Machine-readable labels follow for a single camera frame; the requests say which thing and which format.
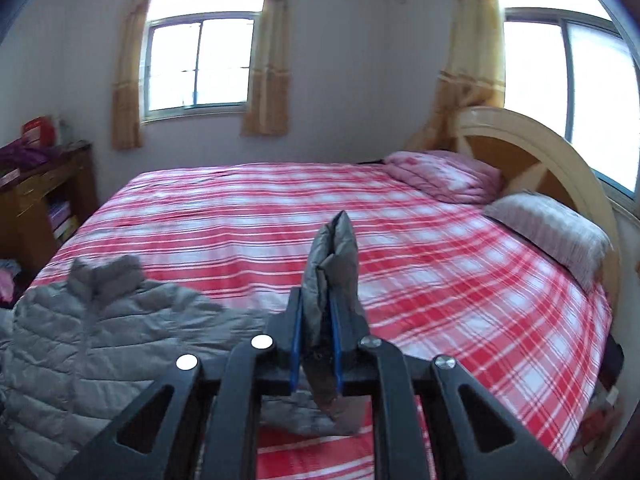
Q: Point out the grey puffer jacket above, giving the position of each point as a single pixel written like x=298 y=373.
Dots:
x=75 y=353

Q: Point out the striped grey pillow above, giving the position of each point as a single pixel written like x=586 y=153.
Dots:
x=564 y=235

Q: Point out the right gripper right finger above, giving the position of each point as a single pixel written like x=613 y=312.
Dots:
x=431 y=418

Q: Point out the yellow curtain right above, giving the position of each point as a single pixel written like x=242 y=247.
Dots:
x=473 y=75

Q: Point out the window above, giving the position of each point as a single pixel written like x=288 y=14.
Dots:
x=196 y=57
x=569 y=67

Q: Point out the pink folded quilt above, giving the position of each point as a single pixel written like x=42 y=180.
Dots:
x=446 y=176

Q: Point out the yellow curtain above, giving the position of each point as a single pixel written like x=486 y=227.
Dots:
x=473 y=75
x=125 y=113
x=266 y=109

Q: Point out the purple cloth on desk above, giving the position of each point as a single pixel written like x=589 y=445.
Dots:
x=24 y=157

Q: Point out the wooden bed headboard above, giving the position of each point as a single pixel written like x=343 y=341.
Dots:
x=532 y=157

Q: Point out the yellow curtain far left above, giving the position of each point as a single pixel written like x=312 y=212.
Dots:
x=125 y=113

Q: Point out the right window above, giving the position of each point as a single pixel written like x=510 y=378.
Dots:
x=569 y=67

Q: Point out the yellow curtain middle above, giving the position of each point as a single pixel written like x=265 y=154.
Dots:
x=266 y=109

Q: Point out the red box on desk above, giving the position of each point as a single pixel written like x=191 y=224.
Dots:
x=39 y=132

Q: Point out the left window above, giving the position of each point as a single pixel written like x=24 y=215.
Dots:
x=196 y=57

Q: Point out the wooden desk cabinet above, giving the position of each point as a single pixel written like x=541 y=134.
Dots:
x=27 y=236

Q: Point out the red plaid bed sheet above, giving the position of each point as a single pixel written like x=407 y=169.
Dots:
x=434 y=278

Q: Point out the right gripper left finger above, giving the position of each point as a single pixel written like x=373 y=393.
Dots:
x=200 y=416

